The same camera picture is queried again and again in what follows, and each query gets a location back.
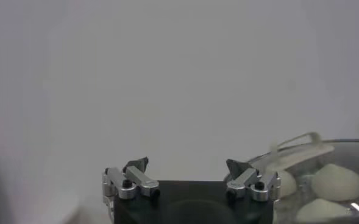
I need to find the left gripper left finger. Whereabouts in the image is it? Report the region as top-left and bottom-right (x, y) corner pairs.
(102, 156), (161, 211)

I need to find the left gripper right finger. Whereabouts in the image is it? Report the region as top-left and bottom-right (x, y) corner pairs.
(226, 158), (281, 211)

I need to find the white steamed baozi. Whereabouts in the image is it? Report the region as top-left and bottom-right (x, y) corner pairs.
(310, 163), (359, 201)
(295, 198), (350, 223)
(279, 169), (298, 198)

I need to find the glass pot lid cream handle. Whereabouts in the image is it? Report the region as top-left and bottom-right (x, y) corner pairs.
(223, 131), (359, 224)

